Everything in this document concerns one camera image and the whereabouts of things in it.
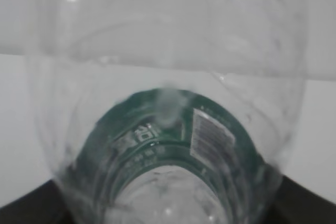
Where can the clear water bottle green label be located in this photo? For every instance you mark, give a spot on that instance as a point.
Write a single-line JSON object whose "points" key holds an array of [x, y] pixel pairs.
{"points": [[167, 111]]}

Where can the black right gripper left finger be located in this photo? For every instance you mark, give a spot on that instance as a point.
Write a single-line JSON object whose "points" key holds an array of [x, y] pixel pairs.
{"points": [[42, 205]]}

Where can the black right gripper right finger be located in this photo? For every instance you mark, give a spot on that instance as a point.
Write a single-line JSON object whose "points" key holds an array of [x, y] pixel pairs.
{"points": [[296, 204]]}

